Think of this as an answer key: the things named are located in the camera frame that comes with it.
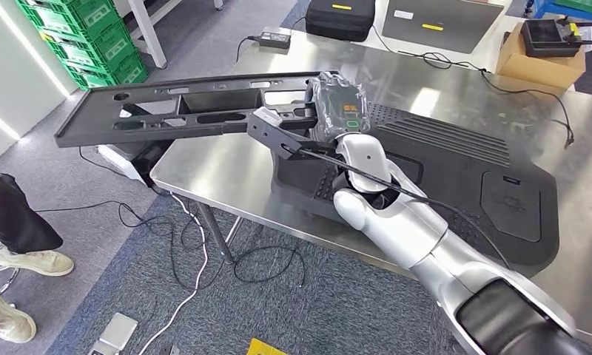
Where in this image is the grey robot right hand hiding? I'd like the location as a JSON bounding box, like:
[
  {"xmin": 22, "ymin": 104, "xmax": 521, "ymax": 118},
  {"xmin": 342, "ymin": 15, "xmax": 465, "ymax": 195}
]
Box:
[{"xmin": 306, "ymin": 70, "xmax": 372, "ymax": 144}]

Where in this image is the black plastic plate frame part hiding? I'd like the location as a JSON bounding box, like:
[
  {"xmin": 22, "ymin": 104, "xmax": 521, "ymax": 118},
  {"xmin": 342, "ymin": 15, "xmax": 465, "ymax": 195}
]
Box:
[{"xmin": 54, "ymin": 70, "xmax": 337, "ymax": 149}]

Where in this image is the steel workbench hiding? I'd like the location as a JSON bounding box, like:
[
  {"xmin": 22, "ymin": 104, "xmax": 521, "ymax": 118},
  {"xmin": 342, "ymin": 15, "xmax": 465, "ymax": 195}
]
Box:
[{"xmin": 149, "ymin": 27, "xmax": 592, "ymax": 350}]

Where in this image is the black carry case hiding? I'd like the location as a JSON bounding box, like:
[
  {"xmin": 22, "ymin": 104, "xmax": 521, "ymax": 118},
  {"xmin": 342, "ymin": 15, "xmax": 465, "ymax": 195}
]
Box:
[{"xmin": 304, "ymin": 0, "xmax": 378, "ymax": 43}]

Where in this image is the black power adapter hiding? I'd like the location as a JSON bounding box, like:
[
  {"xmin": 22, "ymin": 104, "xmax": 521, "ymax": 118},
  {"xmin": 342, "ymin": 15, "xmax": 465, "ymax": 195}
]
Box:
[{"xmin": 258, "ymin": 31, "xmax": 292, "ymax": 50}]

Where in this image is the grey flat case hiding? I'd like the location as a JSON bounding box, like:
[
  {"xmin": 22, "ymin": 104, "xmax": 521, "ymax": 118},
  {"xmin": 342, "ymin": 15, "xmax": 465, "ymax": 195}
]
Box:
[{"xmin": 381, "ymin": 0, "xmax": 506, "ymax": 55}]

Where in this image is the large black ribbed panel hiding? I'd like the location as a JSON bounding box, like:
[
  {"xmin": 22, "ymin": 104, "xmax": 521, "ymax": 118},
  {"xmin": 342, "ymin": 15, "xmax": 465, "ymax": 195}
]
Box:
[{"xmin": 271, "ymin": 100, "xmax": 561, "ymax": 268}]

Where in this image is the black box with white side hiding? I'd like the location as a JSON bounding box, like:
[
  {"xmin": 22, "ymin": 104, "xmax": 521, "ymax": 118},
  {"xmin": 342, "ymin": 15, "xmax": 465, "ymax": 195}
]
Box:
[{"xmin": 97, "ymin": 141, "xmax": 175, "ymax": 189}]

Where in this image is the cardboard box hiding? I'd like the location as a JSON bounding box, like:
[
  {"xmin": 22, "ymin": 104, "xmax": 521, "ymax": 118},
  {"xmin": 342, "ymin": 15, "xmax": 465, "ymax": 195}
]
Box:
[{"xmin": 495, "ymin": 23, "xmax": 587, "ymax": 91}]

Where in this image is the black electronic device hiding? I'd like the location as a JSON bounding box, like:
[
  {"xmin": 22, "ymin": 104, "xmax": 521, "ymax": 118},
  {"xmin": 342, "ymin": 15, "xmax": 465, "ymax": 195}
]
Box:
[{"xmin": 519, "ymin": 18, "xmax": 582, "ymax": 58}]

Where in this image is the green plastic crate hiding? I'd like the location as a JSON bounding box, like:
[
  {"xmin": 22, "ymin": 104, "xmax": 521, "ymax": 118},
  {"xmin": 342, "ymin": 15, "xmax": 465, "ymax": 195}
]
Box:
[
  {"xmin": 60, "ymin": 51, "xmax": 150, "ymax": 92},
  {"xmin": 15, "ymin": 0, "xmax": 118, "ymax": 33},
  {"xmin": 38, "ymin": 21, "xmax": 135, "ymax": 64}
]

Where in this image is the yellow floor tape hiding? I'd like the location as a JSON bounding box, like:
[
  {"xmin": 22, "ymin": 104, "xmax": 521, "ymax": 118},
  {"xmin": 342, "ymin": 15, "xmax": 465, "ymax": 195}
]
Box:
[{"xmin": 246, "ymin": 338, "xmax": 288, "ymax": 355}]

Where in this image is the silver floor socket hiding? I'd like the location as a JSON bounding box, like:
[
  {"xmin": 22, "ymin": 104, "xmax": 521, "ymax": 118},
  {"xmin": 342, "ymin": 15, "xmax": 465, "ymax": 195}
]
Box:
[{"xmin": 87, "ymin": 313, "xmax": 139, "ymax": 355}]

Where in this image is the person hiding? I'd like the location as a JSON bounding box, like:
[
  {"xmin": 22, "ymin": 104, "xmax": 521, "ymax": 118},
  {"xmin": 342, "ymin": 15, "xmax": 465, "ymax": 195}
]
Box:
[{"xmin": 0, "ymin": 172, "xmax": 75, "ymax": 344}]

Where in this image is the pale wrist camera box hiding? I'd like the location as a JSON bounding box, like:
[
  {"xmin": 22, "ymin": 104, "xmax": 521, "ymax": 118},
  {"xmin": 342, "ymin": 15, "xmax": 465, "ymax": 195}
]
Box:
[{"xmin": 246, "ymin": 106, "xmax": 339, "ymax": 162}]

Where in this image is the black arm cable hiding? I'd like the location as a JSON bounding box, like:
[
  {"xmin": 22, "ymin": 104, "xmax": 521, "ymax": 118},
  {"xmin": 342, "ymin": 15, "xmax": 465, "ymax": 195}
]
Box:
[{"xmin": 298, "ymin": 148, "xmax": 515, "ymax": 271}]

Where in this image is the white floor cable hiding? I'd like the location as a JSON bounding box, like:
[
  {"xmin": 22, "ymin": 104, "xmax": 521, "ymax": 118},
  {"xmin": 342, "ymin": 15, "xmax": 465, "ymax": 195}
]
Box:
[{"xmin": 138, "ymin": 192, "xmax": 211, "ymax": 355}]

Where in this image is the white table frame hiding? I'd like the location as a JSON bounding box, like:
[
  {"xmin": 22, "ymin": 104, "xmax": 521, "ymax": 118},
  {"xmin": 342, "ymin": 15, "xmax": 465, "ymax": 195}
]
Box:
[{"xmin": 127, "ymin": 0, "xmax": 185, "ymax": 70}]

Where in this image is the black bench cable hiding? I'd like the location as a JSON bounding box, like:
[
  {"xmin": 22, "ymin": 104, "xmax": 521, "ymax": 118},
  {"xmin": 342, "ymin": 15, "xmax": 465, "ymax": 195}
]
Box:
[{"xmin": 397, "ymin": 49, "xmax": 576, "ymax": 149}]

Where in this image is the black floor cable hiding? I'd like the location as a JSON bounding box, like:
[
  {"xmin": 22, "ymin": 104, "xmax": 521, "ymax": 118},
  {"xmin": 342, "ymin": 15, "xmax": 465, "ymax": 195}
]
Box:
[{"xmin": 33, "ymin": 146, "xmax": 307, "ymax": 292}]

